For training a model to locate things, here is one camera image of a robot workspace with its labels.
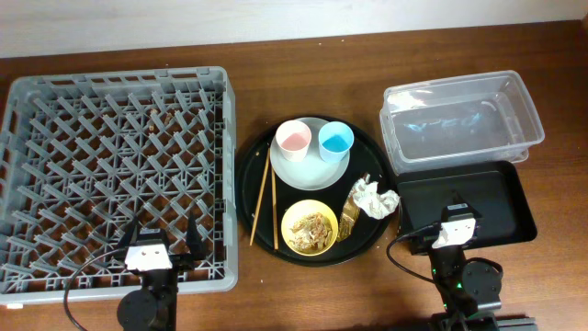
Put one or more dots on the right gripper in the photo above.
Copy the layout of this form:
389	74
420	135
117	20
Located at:
457	205

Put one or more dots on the round black tray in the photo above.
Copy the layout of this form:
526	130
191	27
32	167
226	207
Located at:
365	157

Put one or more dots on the grey round plate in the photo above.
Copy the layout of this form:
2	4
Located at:
312	173

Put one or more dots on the food scraps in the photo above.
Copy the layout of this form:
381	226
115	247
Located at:
311	233

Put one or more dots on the grey plastic dishwasher rack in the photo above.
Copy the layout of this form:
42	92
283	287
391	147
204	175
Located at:
82	154

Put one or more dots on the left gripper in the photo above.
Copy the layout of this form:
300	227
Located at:
181	262

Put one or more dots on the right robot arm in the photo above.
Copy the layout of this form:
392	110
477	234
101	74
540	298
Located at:
469	287

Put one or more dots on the pink plastic cup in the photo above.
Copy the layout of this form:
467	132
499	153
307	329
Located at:
293	139

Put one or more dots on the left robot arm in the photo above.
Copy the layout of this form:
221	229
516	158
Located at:
153	306

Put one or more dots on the gold foil wrapper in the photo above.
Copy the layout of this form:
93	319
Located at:
350	212

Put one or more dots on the blue plastic cup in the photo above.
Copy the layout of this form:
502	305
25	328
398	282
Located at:
335	140

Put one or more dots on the white napkin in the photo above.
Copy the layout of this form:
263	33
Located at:
378	206

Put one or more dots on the clear plastic bin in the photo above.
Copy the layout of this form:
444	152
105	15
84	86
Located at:
458	121

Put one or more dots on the black rectangular tray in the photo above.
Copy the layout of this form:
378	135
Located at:
493	189

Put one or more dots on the yellow bowl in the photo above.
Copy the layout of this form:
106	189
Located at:
301	209

